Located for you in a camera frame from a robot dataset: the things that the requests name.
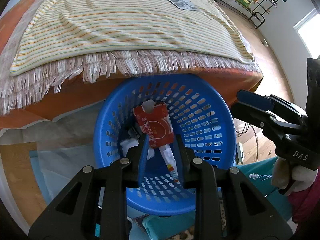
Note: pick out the magenta sleeve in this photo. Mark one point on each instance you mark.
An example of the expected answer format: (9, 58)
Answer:
(304, 202)

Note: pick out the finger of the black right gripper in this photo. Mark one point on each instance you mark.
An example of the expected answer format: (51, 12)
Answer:
(258, 117)
(255, 100)

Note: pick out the gloved right hand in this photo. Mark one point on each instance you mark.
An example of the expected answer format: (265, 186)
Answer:
(289, 179)

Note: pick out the white printed label sheet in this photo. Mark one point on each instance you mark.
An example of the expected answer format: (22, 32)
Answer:
(184, 5)

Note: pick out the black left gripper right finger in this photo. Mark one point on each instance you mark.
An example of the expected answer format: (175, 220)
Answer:
(184, 158)

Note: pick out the striped cream towel blanket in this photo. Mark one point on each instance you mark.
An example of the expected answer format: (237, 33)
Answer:
(125, 30)

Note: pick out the red paper bag wrapper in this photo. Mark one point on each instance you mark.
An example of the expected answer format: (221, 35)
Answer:
(153, 119)

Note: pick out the blue plastic laundry basket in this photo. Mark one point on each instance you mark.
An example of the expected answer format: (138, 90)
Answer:
(198, 114)

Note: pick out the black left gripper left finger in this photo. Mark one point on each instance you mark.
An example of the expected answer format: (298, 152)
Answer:
(138, 157)

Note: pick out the black metal rack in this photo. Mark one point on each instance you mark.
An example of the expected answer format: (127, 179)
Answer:
(267, 0)

